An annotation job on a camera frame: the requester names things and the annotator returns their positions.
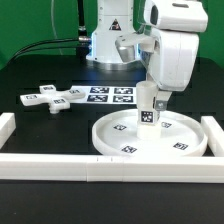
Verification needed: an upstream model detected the thin white cable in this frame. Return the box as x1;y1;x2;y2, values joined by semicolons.
50;0;64;56

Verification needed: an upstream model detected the white front fence bar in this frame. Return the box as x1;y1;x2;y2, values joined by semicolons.
0;153;224;183

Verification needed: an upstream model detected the black cable bundle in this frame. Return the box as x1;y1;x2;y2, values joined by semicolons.
9;37;93;63

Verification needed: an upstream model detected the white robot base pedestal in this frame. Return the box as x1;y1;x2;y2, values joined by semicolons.
86;0;141;70

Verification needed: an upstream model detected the white right fence bar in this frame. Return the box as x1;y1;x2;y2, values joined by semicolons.
201;116;224;157

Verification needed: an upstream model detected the white round table top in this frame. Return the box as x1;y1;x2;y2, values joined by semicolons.
92;109;207;158

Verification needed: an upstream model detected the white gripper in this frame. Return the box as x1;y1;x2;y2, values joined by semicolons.
115;28;199;111

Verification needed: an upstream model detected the fiducial marker sheet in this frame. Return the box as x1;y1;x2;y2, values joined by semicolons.
72;86;136;105

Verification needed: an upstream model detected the white left fence bar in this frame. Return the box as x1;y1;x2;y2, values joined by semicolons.
0;113;16;149

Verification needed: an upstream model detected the white fence bar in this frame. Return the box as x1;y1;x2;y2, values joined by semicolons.
0;113;16;149
0;153;224;183
201;116;224;157

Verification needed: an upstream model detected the white cross-shaped table base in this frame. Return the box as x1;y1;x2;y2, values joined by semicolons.
20;85;86;114

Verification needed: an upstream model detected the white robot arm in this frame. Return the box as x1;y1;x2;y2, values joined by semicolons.
115;0;208;111

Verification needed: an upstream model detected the black vertical pole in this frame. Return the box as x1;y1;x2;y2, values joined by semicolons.
77;0;87;36

